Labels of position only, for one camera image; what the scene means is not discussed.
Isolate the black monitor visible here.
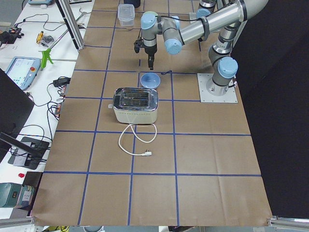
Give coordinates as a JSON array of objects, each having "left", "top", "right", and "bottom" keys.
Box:
[{"left": 0, "top": 68, "right": 35, "bottom": 162}]

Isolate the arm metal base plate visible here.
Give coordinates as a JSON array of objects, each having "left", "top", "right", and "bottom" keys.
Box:
[
  {"left": 197, "top": 73, "right": 238, "bottom": 103},
  {"left": 189, "top": 12, "right": 197, "bottom": 22}
]

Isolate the green plastic clamp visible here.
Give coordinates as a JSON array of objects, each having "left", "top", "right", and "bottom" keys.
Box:
[{"left": 40, "top": 48, "right": 53, "bottom": 70}]

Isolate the black power adapter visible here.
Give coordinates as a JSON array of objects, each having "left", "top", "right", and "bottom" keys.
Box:
[{"left": 53, "top": 77, "right": 71, "bottom": 87}]

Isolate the blue bowl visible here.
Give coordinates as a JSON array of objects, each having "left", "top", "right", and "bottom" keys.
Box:
[{"left": 140, "top": 72, "right": 161, "bottom": 89}]

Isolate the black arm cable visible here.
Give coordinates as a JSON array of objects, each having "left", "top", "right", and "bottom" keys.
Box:
[{"left": 156, "top": 14, "right": 206, "bottom": 42}]

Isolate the teach pendant tablet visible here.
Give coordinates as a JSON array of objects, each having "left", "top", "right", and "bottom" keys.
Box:
[{"left": 5, "top": 56, "right": 41, "bottom": 90}]

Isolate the clear plastic lidded container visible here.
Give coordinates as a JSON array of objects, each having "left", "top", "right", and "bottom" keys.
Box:
[{"left": 117, "top": 4, "right": 135, "bottom": 27}]

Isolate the aluminium frame post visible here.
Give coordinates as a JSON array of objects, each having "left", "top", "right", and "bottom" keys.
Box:
[{"left": 55, "top": 0, "right": 84, "bottom": 50}]

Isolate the yellow small tool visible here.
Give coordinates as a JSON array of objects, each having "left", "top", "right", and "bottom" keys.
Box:
[{"left": 36, "top": 31, "right": 44, "bottom": 44}]

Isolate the white toaster power cord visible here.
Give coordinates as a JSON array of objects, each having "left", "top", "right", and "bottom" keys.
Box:
[{"left": 118, "top": 122, "right": 158, "bottom": 157}]

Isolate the cream chrome toaster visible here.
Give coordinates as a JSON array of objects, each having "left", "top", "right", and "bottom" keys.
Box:
[{"left": 108, "top": 87, "right": 158, "bottom": 124}]

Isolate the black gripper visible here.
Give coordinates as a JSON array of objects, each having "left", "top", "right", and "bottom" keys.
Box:
[{"left": 144, "top": 45, "right": 157, "bottom": 70}]

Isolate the black monitor stand base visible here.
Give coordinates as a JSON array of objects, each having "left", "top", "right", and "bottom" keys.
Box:
[{"left": 8, "top": 137, "right": 50, "bottom": 170}]

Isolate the green electrical box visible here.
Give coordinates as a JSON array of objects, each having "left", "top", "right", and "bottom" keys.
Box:
[{"left": 0, "top": 183, "right": 35, "bottom": 208}]

